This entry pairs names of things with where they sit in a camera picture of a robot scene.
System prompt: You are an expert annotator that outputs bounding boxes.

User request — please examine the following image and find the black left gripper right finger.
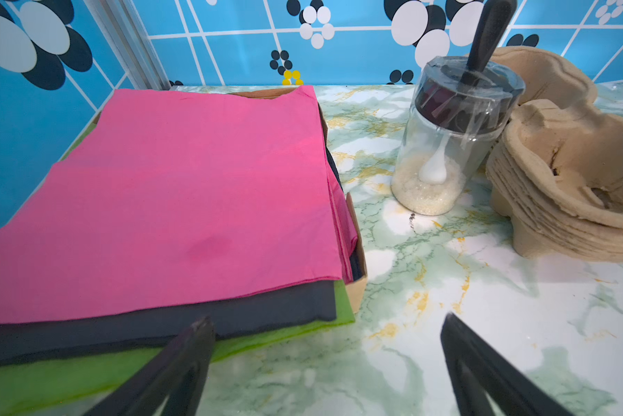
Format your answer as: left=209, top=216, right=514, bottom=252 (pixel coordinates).
left=441, top=313, right=571, bottom=415

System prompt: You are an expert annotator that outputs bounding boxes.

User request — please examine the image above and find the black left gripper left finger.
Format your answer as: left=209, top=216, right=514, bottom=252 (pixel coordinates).
left=86, top=317, right=216, bottom=415

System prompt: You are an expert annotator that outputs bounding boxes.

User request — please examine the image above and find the pink paper napkin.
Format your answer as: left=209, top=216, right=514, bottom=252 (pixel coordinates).
left=0, top=86, right=355, bottom=324

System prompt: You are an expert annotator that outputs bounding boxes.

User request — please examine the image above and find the dark grey paper napkin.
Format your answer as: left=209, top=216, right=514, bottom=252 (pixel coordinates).
left=0, top=281, right=346, bottom=366

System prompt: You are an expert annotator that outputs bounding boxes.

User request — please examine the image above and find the glass sugar jar black lid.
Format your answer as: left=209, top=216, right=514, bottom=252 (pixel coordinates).
left=384, top=1, right=526, bottom=216

